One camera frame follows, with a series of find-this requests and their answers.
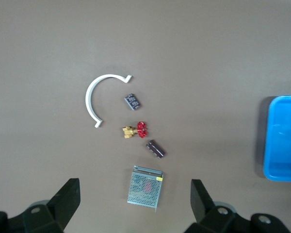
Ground blue plastic tray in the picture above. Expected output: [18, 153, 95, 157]
[263, 95, 291, 182]

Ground metal mesh power supply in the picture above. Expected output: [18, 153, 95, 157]
[127, 165, 164, 211]

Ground brass valve red handwheel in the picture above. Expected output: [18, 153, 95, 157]
[122, 120, 148, 139]

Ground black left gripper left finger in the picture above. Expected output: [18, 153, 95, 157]
[0, 178, 81, 233]

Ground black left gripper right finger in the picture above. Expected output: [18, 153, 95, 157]
[184, 179, 291, 233]

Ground brown table mat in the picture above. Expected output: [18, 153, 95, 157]
[0, 0, 291, 233]

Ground white curved plastic clamp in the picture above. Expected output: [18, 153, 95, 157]
[85, 74, 133, 129]

